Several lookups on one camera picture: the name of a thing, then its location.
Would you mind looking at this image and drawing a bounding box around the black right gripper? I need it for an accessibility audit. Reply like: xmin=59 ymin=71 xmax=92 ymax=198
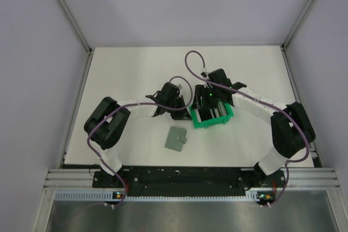
xmin=191 ymin=85 xmax=220 ymax=110

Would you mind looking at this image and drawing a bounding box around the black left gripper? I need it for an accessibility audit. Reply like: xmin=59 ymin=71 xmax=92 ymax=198
xmin=166 ymin=95 xmax=191 ymax=120

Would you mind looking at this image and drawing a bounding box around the green plastic card bin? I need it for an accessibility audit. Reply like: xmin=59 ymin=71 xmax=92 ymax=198
xmin=189 ymin=102 xmax=234 ymax=129

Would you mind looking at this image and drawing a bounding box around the sage green leather card holder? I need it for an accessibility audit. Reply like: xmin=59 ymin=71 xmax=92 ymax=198
xmin=165 ymin=126 xmax=187 ymax=152

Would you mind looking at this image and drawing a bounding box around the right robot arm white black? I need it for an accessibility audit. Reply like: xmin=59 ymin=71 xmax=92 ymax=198
xmin=190 ymin=68 xmax=315 ymax=187

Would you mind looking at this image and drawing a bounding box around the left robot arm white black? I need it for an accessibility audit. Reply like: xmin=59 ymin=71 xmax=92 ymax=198
xmin=84 ymin=82 xmax=194 ymax=187

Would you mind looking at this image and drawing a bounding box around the stack of cards in bin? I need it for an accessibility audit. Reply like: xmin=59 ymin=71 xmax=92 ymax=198
xmin=197 ymin=103 xmax=227 ymax=122

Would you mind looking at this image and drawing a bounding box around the metal sheet panel front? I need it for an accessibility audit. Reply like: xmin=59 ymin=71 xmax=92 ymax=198
xmin=47 ymin=191 xmax=339 ymax=231

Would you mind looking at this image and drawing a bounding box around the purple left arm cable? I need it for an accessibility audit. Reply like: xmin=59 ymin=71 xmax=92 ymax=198
xmin=86 ymin=76 xmax=195 ymax=208

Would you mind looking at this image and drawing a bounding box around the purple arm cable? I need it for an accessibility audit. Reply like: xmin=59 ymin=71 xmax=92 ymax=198
xmin=86 ymin=76 xmax=195 ymax=208
xmin=184 ymin=50 xmax=310 ymax=207

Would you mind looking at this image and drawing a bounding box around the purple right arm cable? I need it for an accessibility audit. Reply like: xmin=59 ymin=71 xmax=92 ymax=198
xmin=184 ymin=50 xmax=310 ymax=207

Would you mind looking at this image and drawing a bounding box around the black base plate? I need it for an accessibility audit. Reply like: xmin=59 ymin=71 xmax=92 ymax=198
xmin=92 ymin=166 xmax=285 ymax=197

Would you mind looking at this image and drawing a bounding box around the aluminium frame post left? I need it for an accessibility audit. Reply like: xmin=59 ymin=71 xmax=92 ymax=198
xmin=40 ymin=0 xmax=95 ymax=53

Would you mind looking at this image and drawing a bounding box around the aluminium frame post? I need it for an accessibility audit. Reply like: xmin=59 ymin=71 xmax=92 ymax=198
xmin=281 ymin=0 xmax=317 ymax=52
xmin=40 ymin=0 xmax=95 ymax=53

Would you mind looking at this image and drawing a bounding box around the aluminium frame rail front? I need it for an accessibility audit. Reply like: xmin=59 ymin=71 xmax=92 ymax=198
xmin=43 ymin=168 xmax=341 ymax=191

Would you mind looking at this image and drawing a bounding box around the white slotted cable duct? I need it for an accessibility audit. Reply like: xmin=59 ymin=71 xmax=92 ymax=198
xmin=55 ymin=190 xmax=275 ymax=202

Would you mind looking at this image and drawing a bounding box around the aluminium frame post right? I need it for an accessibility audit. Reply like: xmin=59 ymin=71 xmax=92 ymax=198
xmin=281 ymin=0 xmax=317 ymax=52

